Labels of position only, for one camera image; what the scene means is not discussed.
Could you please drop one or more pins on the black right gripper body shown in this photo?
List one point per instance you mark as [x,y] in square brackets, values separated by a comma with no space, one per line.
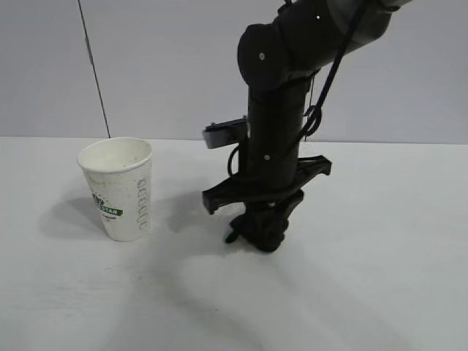
[274,164]

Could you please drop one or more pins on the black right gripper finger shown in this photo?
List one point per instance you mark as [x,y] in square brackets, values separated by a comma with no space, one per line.
[290,208]
[253,214]

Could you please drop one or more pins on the black cloth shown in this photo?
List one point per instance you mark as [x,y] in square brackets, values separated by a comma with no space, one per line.
[263,237]

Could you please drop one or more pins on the white paper cup green print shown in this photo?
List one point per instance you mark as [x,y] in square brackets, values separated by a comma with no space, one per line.
[117,204]

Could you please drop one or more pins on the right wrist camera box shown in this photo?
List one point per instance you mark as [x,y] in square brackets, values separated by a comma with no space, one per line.
[219,137]

